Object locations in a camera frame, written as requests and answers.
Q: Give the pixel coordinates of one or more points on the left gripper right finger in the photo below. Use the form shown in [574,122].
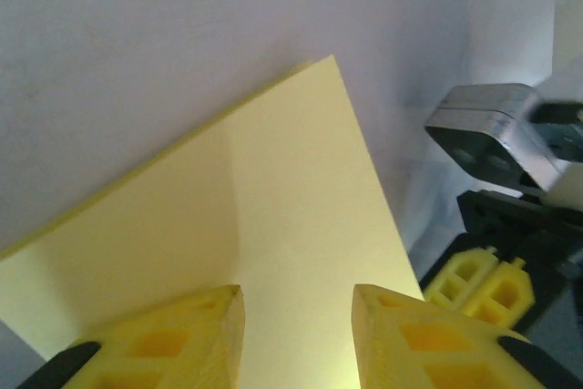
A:
[432,352]

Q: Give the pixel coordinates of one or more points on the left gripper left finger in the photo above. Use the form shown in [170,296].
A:
[173,348]

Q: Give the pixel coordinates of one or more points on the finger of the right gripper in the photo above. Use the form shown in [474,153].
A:
[455,279]
[505,293]

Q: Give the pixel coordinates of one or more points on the yellow cloth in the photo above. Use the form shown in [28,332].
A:
[273,179]

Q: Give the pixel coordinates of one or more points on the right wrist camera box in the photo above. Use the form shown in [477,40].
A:
[492,111]

